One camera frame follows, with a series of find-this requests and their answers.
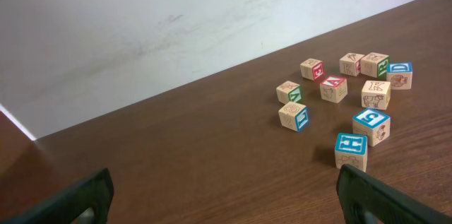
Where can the wooden K cow block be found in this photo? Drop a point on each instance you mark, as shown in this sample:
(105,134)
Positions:
(376,94)

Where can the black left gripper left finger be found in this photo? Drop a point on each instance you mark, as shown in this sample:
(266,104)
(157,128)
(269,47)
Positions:
(86,201)

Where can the wooden K red block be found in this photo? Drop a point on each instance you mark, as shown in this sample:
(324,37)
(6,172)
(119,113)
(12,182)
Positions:
(350,64)

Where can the green V wooden block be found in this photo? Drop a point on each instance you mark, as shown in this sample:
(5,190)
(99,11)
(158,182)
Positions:
(289,92)

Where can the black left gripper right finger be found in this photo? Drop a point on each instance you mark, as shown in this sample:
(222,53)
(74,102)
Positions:
(365,199)

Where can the green B wooden block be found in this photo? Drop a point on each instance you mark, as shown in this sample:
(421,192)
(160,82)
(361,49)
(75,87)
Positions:
(374,65)

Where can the blue D wooden block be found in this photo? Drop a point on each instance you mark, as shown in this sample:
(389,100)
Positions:
(399,75)

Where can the blue H wooden block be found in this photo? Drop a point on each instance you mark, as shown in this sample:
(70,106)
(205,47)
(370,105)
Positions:
(351,149)

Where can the red A wooden block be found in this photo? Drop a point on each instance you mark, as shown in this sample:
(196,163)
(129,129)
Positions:
(333,89)

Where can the blue I wooden block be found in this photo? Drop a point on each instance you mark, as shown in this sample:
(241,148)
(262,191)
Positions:
(294,116)

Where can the blue 5 wooden block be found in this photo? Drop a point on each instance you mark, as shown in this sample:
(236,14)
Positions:
(373,124)

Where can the red E wooden block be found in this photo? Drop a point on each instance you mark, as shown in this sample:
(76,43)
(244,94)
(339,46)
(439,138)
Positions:
(312,69)

